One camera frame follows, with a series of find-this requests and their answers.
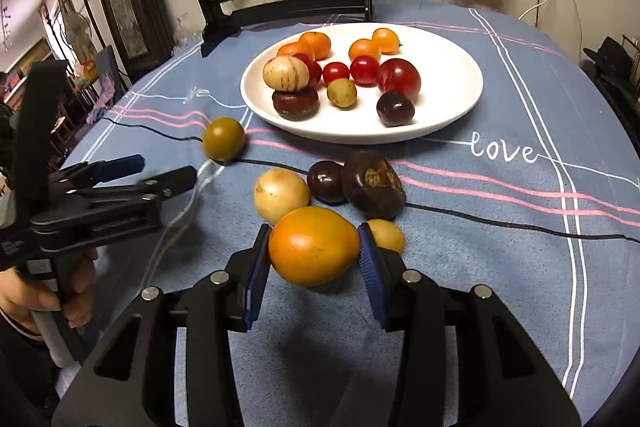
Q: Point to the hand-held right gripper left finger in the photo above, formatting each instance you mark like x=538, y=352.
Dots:
x=256, y=287

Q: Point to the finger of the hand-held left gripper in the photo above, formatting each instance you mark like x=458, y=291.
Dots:
x=122, y=166
x=175, y=179

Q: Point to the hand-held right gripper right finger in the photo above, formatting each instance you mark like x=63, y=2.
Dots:
x=375, y=282

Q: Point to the yellow-orange oval fruit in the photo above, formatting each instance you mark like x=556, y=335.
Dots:
x=313, y=245

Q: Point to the beige striped round fruit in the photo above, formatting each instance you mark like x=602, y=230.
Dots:
x=286, y=73

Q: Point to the orange mandarin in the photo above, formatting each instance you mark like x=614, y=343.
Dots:
x=287, y=51
x=362, y=49

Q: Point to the dark cherry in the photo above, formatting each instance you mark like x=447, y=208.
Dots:
x=395, y=108

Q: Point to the dark red plum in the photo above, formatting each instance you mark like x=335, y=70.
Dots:
x=314, y=69

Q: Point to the small greenish beige fruit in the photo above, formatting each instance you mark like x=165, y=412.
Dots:
x=342, y=93

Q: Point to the red cherry tomato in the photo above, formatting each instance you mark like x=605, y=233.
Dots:
x=335, y=73
x=364, y=70

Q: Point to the big red plum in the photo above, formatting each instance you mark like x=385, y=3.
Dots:
x=398, y=78

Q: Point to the white oval plate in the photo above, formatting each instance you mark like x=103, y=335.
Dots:
x=445, y=77

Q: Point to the orange kumquat with stem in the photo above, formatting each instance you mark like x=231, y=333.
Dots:
x=386, y=40

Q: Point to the person's left hand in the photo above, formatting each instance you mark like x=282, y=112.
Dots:
x=20, y=297

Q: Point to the small yellow fruit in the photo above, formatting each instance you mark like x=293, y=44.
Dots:
x=387, y=234

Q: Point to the olive green round fruit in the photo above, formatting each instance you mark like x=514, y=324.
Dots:
x=224, y=140

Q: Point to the grey chair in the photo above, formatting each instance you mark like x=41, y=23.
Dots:
x=107, y=77

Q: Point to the plain beige round fruit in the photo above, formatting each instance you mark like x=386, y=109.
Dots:
x=281, y=195

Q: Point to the large dark brown fruit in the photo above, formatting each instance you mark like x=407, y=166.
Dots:
x=373, y=184

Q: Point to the blue plaid tablecloth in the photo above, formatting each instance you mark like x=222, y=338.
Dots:
x=475, y=282

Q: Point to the white standing fan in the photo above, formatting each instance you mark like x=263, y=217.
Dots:
x=80, y=32

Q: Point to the small dark purple fruit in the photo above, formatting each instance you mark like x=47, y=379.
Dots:
x=326, y=181

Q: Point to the black hat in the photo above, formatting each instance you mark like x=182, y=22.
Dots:
x=612, y=57

